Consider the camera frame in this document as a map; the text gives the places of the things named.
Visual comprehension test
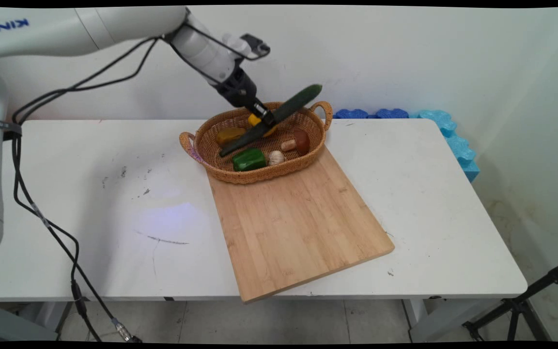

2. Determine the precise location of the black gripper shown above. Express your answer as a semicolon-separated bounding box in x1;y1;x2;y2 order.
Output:
213;67;276;128

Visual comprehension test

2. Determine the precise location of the long dark green cucumber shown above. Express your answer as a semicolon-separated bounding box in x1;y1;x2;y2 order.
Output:
219;84;324;158

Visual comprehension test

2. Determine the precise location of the yellow bell pepper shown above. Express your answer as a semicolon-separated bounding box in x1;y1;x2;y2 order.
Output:
248;113;278;138

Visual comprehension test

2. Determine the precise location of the brown mushroom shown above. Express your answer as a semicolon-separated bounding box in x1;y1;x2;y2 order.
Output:
281;128;311;157

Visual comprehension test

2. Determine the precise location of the green bell pepper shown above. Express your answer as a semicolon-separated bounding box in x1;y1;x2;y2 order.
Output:
232;148;267;172

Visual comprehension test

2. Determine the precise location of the dark blue foam mat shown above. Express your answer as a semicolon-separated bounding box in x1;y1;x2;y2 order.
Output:
374;108;410;120
333;109;370;120

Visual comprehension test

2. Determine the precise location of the wooden cutting board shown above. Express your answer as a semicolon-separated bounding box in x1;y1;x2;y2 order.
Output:
207;145;396;303

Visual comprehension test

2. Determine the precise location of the light blue foam mat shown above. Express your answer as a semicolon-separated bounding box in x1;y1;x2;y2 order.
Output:
409;110;481;183

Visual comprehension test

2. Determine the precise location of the white table leg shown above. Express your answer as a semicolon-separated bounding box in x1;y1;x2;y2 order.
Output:
402;298;483;343
32;301;74;341

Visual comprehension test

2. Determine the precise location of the black tripod stand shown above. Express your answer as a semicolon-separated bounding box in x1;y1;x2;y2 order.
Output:
462;258;558;342

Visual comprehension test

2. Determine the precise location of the woven wicker basket with handles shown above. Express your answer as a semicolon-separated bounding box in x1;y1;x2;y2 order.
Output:
179;100;333;185

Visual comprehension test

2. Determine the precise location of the wrist camera with black bracket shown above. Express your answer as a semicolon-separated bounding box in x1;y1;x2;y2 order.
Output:
163;21;271;87

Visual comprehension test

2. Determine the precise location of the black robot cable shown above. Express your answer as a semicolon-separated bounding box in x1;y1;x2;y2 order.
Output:
11;36;143;343

